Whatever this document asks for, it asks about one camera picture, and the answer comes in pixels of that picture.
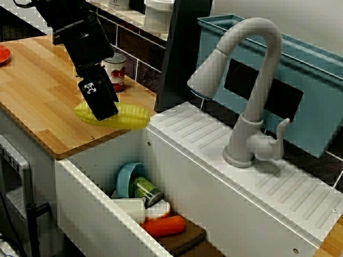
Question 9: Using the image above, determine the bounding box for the white cup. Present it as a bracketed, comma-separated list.
[110, 197, 147, 224]

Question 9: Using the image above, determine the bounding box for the yellow toy corn cob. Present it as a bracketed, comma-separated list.
[73, 101, 151, 131]

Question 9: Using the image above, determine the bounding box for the red plate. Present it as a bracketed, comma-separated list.
[0, 44, 12, 65]

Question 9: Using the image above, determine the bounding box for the orange toy carrot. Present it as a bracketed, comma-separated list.
[140, 215, 187, 238]

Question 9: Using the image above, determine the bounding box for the light blue bowl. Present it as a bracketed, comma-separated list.
[115, 162, 148, 199]

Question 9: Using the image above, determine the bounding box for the clear jar white lid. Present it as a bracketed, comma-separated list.
[144, 0, 175, 34]

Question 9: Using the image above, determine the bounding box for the teal plastic bin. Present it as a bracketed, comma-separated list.
[196, 14, 343, 159]

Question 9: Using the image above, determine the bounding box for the brown folded cloth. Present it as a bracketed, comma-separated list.
[158, 219, 223, 257]

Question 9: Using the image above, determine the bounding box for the black upright board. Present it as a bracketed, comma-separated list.
[154, 0, 215, 114]

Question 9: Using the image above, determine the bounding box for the labelled jar white lid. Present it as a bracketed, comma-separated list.
[107, 0, 131, 12]

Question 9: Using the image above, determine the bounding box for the white toy oven cabinet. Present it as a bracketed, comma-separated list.
[0, 107, 57, 257]

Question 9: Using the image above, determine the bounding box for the grey toy faucet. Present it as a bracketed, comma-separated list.
[186, 17, 292, 169]

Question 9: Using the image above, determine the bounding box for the tomato soup can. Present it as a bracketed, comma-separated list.
[102, 52, 127, 93]

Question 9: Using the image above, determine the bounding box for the red and white bowl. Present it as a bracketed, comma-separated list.
[144, 200, 172, 222]

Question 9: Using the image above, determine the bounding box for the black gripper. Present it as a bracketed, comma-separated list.
[51, 14, 120, 122]

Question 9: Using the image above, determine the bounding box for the white toy sink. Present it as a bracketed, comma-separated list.
[54, 101, 343, 257]

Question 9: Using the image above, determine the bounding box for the black oven handle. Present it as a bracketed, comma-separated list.
[25, 202, 52, 257]

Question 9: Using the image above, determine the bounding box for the green glass jar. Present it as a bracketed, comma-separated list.
[128, 176, 166, 207]

